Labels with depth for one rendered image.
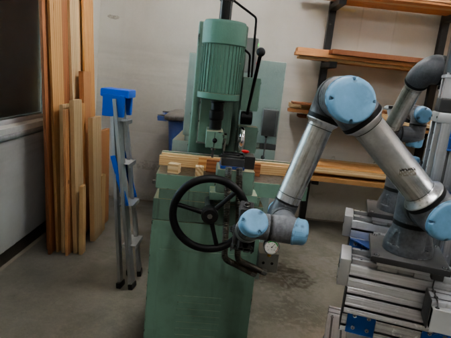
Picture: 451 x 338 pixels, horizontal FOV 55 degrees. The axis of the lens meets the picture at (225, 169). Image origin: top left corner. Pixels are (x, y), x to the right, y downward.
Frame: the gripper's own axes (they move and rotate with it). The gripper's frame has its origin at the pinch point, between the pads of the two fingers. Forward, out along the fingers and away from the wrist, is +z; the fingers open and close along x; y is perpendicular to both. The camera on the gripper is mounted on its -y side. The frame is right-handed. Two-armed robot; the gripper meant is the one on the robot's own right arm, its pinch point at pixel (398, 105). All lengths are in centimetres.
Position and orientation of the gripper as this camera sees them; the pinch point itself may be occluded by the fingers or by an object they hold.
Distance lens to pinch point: 250.2
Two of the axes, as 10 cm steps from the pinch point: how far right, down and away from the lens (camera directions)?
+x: 10.0, -0.2, -0.5
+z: 0.4, -2.1, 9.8
